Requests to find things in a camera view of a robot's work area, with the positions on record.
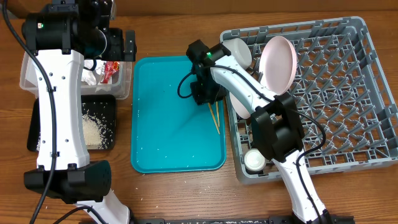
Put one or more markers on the black tray bin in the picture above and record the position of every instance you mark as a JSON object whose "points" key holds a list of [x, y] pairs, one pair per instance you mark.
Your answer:
{"points": [[103, 104]]}

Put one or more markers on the grey bowl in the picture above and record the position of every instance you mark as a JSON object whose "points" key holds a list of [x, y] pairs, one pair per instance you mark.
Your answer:
{"points": [[240, 51]]}

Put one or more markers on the teal plastic tray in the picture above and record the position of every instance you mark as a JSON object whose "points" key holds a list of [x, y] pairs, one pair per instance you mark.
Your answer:
{"points": [[170, 133]]}

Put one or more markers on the grey dishwasher rack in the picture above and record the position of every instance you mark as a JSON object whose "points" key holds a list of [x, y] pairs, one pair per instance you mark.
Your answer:
{"points": [[340, 83]]}

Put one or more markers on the rice pile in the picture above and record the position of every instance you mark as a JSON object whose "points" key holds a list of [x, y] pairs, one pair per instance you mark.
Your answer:
{"points": [[97, 134]]}

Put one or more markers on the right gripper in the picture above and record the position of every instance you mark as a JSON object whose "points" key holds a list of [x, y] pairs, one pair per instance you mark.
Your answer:
{"points": [[203, 97]]}

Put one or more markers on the white cup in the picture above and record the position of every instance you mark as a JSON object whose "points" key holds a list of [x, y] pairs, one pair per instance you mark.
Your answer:
{"points": [[254, 161]]}

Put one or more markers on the crumpled white tissue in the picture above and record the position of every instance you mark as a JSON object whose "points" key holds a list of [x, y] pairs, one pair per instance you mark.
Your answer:
{"points": [[92, 71]]}

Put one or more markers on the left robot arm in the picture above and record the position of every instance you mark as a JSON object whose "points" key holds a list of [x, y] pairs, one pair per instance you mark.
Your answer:
{"points": [[59, 39]]}

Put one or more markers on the wooden chopstick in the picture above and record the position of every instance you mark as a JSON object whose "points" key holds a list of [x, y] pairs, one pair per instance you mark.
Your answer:
{"points": [[217, 114], [213, 117]]}

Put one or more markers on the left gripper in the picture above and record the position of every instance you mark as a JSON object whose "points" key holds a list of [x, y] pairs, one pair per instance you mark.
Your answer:
{"points": [[117, 52]]}

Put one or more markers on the large pink plate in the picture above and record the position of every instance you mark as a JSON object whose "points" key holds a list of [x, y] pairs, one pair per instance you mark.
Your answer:
{"points": [[278, 65]]}

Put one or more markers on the red snack wrapper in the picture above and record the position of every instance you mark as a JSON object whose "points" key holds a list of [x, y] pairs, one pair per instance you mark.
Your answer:
{"points": [[108, 69]]}

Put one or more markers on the clear plastic bin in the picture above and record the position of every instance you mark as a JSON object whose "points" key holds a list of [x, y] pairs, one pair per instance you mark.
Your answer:
{"points": [[118, 85]]}

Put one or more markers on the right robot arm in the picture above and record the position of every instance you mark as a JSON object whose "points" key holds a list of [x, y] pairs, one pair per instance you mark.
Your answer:
{"points": [[276, 124]]}

